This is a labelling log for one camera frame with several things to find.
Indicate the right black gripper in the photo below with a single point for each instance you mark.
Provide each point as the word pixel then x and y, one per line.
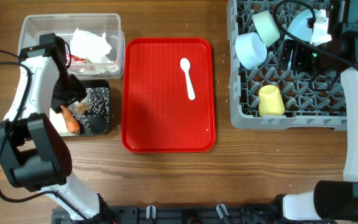
pixel 297 63

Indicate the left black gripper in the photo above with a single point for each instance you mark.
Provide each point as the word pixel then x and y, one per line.
pixel 79 93

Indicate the brown mushroom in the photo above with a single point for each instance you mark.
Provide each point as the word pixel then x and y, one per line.
pixel 81 108

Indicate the red snack wrapper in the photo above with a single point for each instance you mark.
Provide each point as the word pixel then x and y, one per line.
pixel 72 59

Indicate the large light blue plate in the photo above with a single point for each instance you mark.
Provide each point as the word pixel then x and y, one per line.
pixel 298 26

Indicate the pile of white rice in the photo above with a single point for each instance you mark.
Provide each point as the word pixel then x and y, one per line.
pixel 95 102

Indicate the orange carrot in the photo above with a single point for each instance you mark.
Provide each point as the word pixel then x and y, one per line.
pixel 71 123

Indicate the white paper napkin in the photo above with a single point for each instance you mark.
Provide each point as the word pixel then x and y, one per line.
pixel 95 48

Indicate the mint green bowl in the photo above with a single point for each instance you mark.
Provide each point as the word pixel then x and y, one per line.
pixel 266 27

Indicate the yellow plastic cup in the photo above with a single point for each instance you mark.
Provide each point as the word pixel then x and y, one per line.
pixel 270 101

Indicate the light blue bowl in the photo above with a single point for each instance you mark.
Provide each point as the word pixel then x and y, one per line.
pixel 250 50

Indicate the white plastic spoon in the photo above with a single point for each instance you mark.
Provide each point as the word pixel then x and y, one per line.
pixel 185 65

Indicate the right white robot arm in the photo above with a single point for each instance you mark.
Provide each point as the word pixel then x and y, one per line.
pixel 330 200

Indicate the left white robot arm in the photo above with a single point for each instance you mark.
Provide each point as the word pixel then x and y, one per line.
pixel 34 159

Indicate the black waste tray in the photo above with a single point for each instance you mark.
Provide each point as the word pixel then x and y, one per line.
pixel 101 124

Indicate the grey dishwasher rack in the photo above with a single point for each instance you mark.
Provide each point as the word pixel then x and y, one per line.
pixel 303 107

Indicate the clear plastic bin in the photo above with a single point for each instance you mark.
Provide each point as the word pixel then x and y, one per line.
pixel 64 25

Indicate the red serving tray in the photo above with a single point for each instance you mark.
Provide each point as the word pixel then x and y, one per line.
pixel 157 115

